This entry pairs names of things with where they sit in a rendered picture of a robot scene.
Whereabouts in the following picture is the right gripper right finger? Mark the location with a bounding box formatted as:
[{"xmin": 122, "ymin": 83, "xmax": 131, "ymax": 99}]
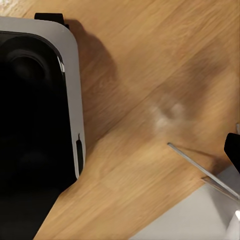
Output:
[{"xmin": 224, "ymin": 132, "xmax": 240, "ymax": 173}]

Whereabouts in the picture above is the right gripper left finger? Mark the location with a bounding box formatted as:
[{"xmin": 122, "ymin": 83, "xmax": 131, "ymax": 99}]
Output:
[{"xmin": 0, "ymin": 133, "xmax": 26, "ymax": 193}]

